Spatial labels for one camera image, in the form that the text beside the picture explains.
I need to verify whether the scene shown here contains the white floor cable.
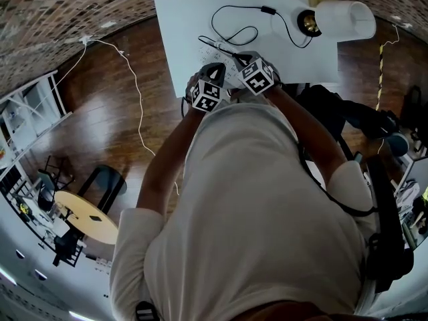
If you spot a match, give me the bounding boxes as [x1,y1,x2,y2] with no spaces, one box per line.
[381,23,401,47]
[53,38,180,197]

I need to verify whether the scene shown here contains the white office desk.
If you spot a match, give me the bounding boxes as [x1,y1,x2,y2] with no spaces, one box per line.
[394,156,428,251]

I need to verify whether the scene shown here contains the person's right forearm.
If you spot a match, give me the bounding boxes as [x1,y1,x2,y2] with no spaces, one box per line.
[263,84,349,181]

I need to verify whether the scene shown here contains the person's torso in cream shirt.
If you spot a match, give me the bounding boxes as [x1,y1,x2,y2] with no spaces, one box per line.
[109,101,379,321]

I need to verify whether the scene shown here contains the black folding chair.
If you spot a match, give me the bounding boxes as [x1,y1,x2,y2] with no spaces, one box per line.
[36,155,75,211]

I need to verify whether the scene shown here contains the person's left hand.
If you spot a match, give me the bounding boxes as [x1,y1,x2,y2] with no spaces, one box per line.
[185,71,202,97]

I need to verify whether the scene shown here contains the person's beige trouser legs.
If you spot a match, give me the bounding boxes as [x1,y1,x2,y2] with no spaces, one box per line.
[227,86,255,107]

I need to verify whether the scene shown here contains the black mesh office chair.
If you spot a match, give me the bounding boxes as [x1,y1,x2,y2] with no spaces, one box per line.
[295,83,411,157]

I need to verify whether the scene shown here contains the black waist strap buckle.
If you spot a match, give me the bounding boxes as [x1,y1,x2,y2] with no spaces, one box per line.
[134,300,158,321]

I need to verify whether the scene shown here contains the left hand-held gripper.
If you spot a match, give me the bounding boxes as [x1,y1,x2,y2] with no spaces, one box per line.
[191,62,235,114]

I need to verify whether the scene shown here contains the white ceiling tube light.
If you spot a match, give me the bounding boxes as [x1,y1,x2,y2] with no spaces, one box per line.
[0,267,18,286]
[68,310,98,321]

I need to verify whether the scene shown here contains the black body-worn tablet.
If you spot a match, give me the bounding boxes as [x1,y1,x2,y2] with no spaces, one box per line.
[364,153,416,294]

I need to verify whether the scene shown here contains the person's left forearm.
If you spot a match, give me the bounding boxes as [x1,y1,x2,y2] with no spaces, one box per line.
[134,106,202,219]

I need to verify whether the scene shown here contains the white shade brass desk lamp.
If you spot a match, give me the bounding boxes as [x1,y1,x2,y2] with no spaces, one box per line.
[296,0,377,41]

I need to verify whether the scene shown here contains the black body-worn cable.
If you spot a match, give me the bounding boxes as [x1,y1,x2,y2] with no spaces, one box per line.
[297,142,379,218]

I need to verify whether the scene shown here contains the white rectangular table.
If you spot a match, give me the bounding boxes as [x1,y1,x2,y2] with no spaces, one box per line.
[150,0,340,98]

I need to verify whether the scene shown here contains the round wooden table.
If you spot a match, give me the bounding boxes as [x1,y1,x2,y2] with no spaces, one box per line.
[53,190,120,245]

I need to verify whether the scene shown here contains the light cloth bundle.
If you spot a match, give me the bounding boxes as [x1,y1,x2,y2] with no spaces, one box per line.
[397,180,421,207]

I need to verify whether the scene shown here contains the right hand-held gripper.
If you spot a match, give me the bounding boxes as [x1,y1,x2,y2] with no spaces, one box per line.
[231,50,276,96]

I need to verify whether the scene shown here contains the white power strip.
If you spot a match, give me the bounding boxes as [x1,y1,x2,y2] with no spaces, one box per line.
[197,39,240,80]

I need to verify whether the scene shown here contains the white metal shelf rack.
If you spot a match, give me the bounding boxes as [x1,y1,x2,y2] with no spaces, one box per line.
[0,71,73,174]

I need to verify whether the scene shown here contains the yellow black floor tape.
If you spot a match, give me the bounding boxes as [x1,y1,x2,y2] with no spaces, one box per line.
[374,43,386,112]

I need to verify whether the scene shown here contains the black cable with adapter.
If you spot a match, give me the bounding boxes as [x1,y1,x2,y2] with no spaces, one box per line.
[197,5,314,60]

